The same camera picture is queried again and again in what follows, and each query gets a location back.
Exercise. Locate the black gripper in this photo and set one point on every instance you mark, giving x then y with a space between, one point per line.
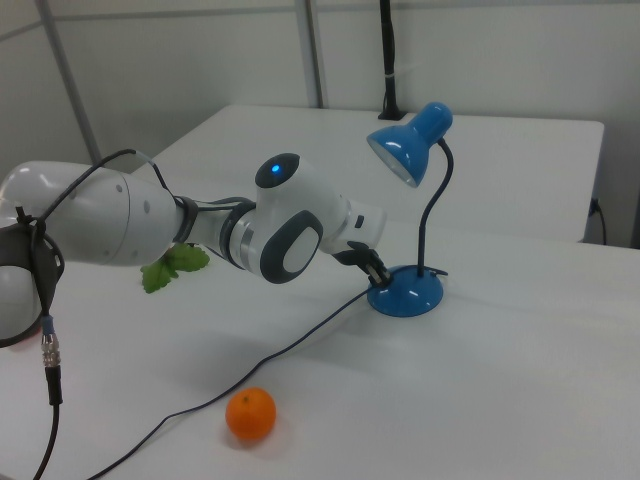
356 255

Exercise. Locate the blue gooseneck desk lamp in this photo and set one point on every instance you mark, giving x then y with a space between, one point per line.
405 299

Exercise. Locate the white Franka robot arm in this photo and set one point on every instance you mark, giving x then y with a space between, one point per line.
125 220

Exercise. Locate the white background table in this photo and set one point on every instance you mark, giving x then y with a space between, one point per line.
500 170

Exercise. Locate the orange mandarin fruit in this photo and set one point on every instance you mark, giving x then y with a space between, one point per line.
250 414

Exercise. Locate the green plastic leaf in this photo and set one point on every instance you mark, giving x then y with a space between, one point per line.
160 277

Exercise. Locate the black clamped pole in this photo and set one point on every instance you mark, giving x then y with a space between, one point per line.
388 50

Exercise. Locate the grey metal frame post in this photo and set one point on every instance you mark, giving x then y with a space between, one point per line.
70 85
316 50

